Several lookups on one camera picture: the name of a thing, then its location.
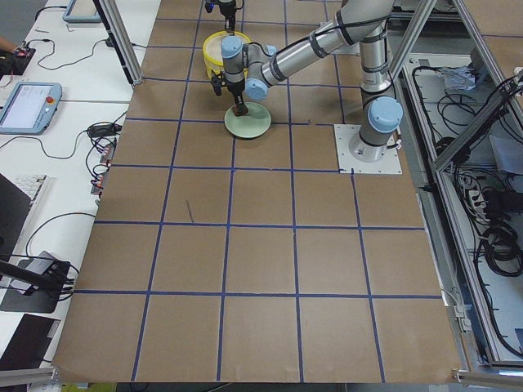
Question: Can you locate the yellow steamer layer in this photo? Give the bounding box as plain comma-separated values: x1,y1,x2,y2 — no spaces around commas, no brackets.
203,57,224,79
203,30,232,69

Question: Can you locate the teach pendant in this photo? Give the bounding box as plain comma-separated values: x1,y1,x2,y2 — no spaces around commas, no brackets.
1,82,62,136
62,0,101,24

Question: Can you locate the white keyboard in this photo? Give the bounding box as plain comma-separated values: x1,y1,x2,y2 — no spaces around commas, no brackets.
12,174,50,209

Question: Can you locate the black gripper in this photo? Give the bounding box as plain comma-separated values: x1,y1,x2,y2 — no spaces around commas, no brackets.
220,2,237,29
226,80,248,117

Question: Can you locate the brown bun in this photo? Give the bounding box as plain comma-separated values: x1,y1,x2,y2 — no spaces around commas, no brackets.
232,104,248,117

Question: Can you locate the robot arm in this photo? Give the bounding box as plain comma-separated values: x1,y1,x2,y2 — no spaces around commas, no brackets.
212,1,403,163
217,0,244,31

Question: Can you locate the far teach pendant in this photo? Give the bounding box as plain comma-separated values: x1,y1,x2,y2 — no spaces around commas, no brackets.
62,0,101,24

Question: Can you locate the near teach pendant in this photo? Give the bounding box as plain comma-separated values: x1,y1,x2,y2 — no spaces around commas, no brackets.
1,82,62,136

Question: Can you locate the aluminium frame post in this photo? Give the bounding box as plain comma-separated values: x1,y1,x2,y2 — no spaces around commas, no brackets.
92,0,143,86

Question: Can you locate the aluminium cable tray frame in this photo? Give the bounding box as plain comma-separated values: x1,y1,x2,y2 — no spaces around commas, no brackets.
399,1,522,390

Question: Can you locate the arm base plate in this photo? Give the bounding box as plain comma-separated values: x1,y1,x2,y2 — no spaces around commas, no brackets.
333,124,402,176

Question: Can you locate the light green plate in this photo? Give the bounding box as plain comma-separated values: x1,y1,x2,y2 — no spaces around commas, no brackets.
224,102,271,139

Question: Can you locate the black camera stand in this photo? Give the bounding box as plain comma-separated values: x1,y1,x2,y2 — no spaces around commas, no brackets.
1,252,72,314

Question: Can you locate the black power adapter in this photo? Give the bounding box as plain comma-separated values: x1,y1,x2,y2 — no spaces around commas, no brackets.
87,123,122,138

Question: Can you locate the black cable bundle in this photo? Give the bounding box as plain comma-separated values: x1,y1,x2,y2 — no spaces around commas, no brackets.
469,163,523,278

